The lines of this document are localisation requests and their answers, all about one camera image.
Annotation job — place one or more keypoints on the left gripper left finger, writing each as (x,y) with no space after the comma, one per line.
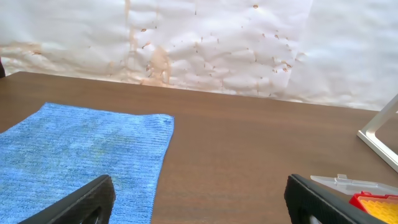
(90,202)

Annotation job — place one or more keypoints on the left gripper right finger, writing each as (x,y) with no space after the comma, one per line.
(314,205)

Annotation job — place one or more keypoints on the blue cloth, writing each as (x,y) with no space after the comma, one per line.
(77,149)

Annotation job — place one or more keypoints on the red and yellow tip box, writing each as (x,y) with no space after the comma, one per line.
(382,210)

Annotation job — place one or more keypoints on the white and blue stand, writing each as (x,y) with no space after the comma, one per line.
(373,124)

